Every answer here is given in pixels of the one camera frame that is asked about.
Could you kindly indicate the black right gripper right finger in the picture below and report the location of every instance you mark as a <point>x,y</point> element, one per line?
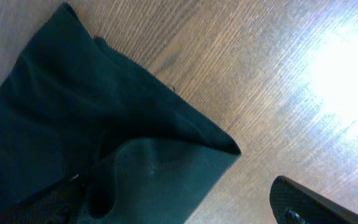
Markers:
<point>292,202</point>

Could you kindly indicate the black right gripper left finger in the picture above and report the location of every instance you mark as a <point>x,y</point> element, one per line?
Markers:
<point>59,203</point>

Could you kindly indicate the black t-shirt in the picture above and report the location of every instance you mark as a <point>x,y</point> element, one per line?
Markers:
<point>74,106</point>

